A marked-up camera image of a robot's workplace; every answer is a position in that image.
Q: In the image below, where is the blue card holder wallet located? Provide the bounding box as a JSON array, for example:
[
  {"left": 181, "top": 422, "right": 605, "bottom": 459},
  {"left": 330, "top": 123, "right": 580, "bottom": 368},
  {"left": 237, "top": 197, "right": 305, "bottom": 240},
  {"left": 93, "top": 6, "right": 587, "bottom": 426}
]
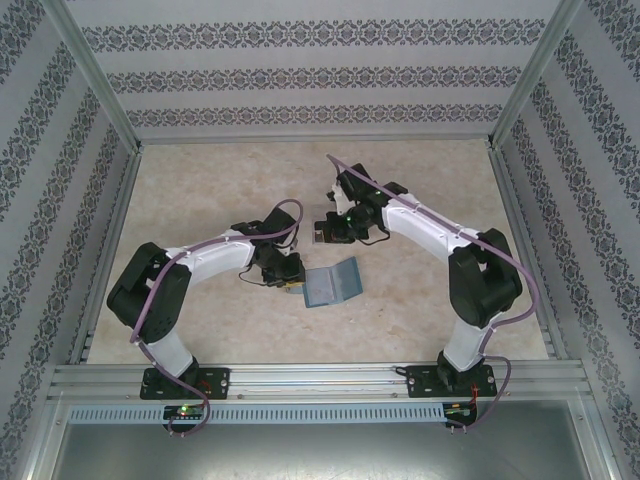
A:
[{"left": 302, "top": 256, "right": 365, "bottom": 310}]

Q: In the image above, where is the steel sheet panel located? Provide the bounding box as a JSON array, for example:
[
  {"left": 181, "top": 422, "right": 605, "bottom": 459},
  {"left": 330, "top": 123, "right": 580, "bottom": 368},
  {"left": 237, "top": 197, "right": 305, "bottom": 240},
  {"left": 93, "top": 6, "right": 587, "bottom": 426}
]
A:
[{"left": 29, "top": 397, "right": 614, "bottom": 480}]

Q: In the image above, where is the aluminium front mounting rail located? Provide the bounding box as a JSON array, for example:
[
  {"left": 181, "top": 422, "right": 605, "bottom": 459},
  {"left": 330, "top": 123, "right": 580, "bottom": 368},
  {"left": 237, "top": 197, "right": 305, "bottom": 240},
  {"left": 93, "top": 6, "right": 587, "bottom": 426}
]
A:
[{"left": 47, "top": 363, "right": 586, "bottom": 401}]

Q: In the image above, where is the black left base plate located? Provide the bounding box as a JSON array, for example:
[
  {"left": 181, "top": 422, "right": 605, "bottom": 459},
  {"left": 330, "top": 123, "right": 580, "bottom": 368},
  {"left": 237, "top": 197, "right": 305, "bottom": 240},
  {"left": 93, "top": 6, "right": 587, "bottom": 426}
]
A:
[{"left": 139, "top": 367, "right": 232, "bottom": 401}]

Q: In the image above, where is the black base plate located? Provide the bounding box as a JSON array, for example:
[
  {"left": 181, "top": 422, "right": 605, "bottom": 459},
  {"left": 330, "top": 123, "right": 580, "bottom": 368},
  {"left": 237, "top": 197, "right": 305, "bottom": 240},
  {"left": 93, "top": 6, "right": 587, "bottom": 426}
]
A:
[
  {"left": 139, "top": 367, "right": 232, "bottom": 401},
  {"left": 405, "top": 363, "right": 504, "bottom": 400}
]

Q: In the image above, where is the grey slotted cable duct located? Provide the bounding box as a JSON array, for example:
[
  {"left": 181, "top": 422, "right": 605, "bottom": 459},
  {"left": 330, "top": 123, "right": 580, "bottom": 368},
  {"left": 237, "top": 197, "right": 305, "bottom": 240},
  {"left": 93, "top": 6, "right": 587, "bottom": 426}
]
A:
[{"left": 67, "top": 402, "right": 446, "bottom": 424}]

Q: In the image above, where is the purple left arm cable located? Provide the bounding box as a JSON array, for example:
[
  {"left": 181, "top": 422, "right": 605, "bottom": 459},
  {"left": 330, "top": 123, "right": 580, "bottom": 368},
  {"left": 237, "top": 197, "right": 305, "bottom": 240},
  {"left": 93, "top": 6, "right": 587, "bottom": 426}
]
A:
[{"left": 130, "top": 198, "right": 307, "bottom": 437}]

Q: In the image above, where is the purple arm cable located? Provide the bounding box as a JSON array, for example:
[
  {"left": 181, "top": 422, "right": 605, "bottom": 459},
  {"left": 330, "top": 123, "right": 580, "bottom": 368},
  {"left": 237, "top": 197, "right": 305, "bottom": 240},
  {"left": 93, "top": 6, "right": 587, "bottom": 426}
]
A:
[
  {"left": 325, "top": 153, "right": 534, "bottom": 437},
  {"left": 130, "top": 198, "right": 307, "bottom": 437}
]

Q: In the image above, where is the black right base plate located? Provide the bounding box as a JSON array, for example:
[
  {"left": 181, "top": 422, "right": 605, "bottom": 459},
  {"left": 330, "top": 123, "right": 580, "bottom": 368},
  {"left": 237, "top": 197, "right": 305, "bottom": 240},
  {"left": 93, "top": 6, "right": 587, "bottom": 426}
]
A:
[{"left": 405, "top": 363, "right": 504, "bottom": 400}]

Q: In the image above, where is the aluminium table side rail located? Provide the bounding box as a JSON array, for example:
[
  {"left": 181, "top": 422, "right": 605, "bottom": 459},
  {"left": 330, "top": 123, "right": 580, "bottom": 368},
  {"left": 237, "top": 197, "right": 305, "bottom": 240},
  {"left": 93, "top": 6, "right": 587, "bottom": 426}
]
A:
[
  {"left": 69, "top": 144, "right": 144, "bottom": 364},
  {"left": 487, "top": 142, "right": 569, "bottom": 361}
]

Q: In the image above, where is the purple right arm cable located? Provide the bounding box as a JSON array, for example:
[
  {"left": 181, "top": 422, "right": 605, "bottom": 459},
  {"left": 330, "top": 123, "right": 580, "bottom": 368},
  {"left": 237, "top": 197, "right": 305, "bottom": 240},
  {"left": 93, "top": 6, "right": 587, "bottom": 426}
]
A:
[{"left": 325, "top": 153, "right": 534, "bottom": 437}]

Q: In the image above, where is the aluminium frame post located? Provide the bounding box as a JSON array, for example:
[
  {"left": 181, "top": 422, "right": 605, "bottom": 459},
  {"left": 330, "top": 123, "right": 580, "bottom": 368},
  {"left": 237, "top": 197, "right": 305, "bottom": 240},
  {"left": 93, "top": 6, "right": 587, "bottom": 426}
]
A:
[
  {"left": 487, "top": 0, "right": 586, "bottom": 151},
  {"left": 47, "top": 0, "right": 146, "bottom": 154}
]

